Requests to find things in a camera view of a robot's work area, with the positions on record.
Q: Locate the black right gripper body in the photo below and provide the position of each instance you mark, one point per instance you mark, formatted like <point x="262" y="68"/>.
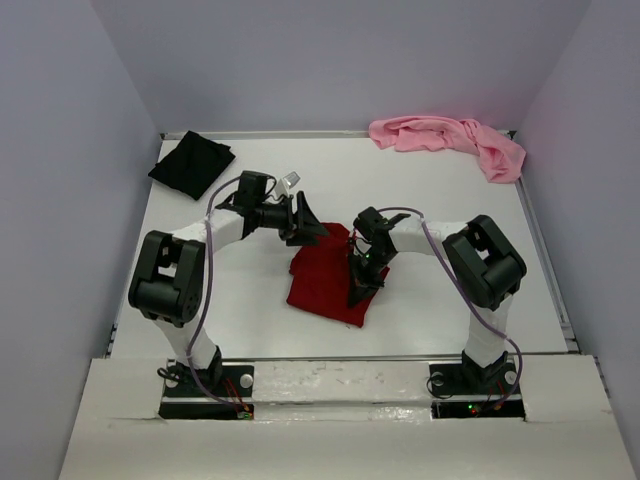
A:
<point x="370" y="264"/>

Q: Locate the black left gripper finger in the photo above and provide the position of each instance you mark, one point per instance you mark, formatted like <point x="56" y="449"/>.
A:
<point x="298" y="239"/>
<point x="308" y="226"/>

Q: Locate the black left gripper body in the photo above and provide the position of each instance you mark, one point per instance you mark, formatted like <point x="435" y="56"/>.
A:
<point x="278" y="217"/>

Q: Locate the red t shirt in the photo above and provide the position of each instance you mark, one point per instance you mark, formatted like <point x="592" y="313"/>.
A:
<point x="321" y="278"/>

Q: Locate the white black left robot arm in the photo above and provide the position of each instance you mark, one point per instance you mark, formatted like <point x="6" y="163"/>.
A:
<point x="173" y="278"/>

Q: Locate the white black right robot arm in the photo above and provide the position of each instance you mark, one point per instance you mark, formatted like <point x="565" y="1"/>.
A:
<point x="483" y="266"/>

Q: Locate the black folded t shirt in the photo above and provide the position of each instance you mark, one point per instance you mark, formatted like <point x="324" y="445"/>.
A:
<point x="193" y="165"/>

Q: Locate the pink t shirt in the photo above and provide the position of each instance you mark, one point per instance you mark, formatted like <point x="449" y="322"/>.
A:
<point x="498" y="157"/>

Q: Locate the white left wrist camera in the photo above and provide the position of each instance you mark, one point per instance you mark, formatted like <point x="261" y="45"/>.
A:
<point x="285" y="185"/>

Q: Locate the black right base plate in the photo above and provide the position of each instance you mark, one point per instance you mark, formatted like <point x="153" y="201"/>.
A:
<point x="454" y="398"/>

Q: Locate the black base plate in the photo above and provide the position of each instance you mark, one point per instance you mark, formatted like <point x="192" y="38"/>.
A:
<point x="454" y="398"/>
<point x="229" y="400"/>

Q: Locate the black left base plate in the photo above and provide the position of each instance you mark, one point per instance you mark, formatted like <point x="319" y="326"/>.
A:
<point x="229" y="400"/>

